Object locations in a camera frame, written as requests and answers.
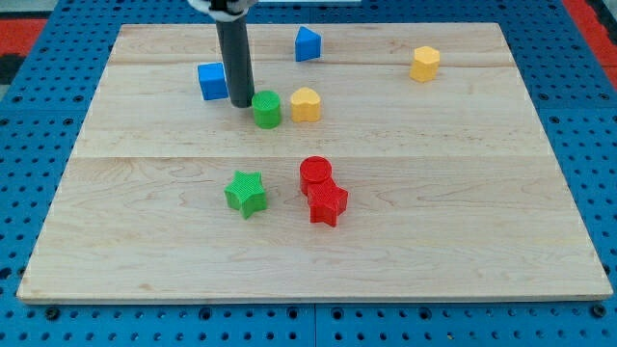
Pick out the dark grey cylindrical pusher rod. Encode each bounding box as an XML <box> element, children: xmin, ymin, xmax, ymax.
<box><xmin>216</xmin><ymin>16</ymin><xmax>255</xmax><ymax>108</ymax></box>

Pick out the green cylinder block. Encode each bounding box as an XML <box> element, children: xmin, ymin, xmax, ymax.
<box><xmin>252</xmin><ymin>91</ymin><xmax>282</xmax><ymax>129</ymax></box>

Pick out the light wooden board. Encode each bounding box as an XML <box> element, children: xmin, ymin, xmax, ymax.
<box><xmin>17</xmin><ymin>23</ymin><xmax>613</xmax><ymax>305</ymax></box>

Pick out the blue cube block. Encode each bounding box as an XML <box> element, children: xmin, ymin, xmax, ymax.
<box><xmin>197</xmin><ymin>62</ymin><xmax>228</xmax><ymax>100</ymax></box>

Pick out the red cylinder block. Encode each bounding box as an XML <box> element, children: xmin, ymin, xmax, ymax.
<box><xmin>299</xmin><ymin>156</ymin><xmax>333</xmax><ymax>196</ymax></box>

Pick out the yellow heart block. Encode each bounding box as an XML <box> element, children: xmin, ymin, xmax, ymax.
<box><xmin>290</xmin><ymin>87</ymin><xmax>321</xmax><ymax>122</ymax></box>

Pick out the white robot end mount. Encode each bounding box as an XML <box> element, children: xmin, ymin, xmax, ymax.
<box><xmin>187</xmin><ymin>0</ymin><xmax>257</xmax><ymax>22</ymax></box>

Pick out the red star block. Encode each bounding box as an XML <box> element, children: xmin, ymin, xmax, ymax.
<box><xmin>308</xmin><ymin>178</ymin><xmax>349</xmax><ymax>227</ymax></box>

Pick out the green star block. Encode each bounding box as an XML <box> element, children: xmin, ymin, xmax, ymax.
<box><xmin>224</xmin><ymin>171</ymin><xmax>268</xmax><ymax>220</ymax></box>

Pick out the yellow hexagon block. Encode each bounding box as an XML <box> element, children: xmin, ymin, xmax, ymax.
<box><xmin>409</xmin><ymin>46</ymin><xmax>441</xmax><ymax>82</ymax></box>

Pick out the blue triangle block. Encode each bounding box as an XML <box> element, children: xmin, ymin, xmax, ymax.
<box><xmin>294</xmin><ymin>26</ymin><xmax>322</xmax><ymax>62</ymax></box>

